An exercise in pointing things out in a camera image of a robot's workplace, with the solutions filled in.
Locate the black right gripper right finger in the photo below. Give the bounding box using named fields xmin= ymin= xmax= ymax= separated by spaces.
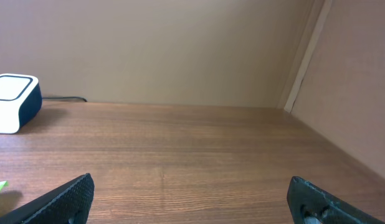
xmin=287 ymin=176 xmax=385 ymax=224

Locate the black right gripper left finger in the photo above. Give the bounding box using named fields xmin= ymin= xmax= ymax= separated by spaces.
xmin=0 ymin=173 xmax=95 ymax=224

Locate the white barcode scanner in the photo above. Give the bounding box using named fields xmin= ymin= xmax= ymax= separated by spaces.
xmin=0 ymin=73 xmax=42 ymax=134

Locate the black scanner cable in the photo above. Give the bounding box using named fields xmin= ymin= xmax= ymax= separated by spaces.
xmin=42 ymin=96 xmax=88 ymax=103

